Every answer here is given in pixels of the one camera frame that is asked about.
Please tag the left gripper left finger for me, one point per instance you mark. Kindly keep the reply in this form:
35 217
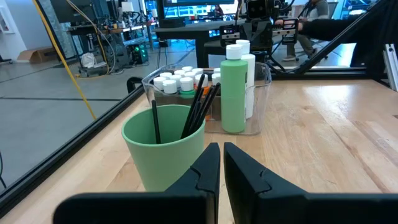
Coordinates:
186 205

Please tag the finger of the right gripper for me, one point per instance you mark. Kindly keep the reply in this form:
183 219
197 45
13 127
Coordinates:
265 35
250 35

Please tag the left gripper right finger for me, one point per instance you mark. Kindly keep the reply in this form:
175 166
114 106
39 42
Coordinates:
280 205

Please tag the large white paint bottle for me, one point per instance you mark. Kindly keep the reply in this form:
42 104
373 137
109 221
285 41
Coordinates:
250 68

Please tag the large green paint bottle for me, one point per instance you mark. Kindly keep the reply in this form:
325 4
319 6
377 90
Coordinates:
233 93

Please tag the grey paint bottle white cap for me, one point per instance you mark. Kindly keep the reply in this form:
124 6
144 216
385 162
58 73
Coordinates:
198 71

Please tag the clear plastic bin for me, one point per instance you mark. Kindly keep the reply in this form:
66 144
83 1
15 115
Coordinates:
258 102

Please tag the yellow paint bottle white cap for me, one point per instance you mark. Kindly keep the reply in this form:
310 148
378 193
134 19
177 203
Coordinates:
190 75

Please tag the black paintbrush gold ferrule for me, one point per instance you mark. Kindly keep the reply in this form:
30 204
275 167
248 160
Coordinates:
209 102
202 109

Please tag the white paint bottle black bands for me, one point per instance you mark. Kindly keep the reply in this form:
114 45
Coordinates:
179 72
165 75

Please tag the green paint bottle white cap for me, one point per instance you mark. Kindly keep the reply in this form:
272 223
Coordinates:
186 85

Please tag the black paintbrush silver ferrule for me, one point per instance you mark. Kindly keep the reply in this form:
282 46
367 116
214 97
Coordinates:
194 105
195 115

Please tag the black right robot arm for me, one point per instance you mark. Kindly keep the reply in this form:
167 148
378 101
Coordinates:
261 9

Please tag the brown paint bottle white cap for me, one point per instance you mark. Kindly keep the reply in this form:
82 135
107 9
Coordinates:
187 68

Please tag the person's hand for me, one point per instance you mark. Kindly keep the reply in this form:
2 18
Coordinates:
281 22

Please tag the person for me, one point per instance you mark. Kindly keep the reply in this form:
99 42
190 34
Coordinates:
312 43

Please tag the light green plastic cup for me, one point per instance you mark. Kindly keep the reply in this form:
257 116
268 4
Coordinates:
161 165

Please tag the computer monitor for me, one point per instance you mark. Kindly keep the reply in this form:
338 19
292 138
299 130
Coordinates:
199 7

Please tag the workstation monitor shelf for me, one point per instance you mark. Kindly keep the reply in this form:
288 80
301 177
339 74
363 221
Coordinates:
186 32

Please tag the silver aluminium bar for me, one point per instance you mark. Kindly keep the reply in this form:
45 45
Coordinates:
391 68

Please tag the computer tower green lights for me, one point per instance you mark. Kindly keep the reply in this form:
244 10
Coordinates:
139 53

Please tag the cluttered equipment bench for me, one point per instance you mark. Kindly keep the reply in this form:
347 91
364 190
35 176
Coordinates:
93 18

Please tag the white plastic bag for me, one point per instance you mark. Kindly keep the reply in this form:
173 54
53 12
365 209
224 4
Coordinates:
88 60

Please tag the cardboard box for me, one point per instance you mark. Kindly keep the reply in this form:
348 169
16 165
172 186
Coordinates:
37 55

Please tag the white wall panel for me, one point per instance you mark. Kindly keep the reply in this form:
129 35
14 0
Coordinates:
5 20

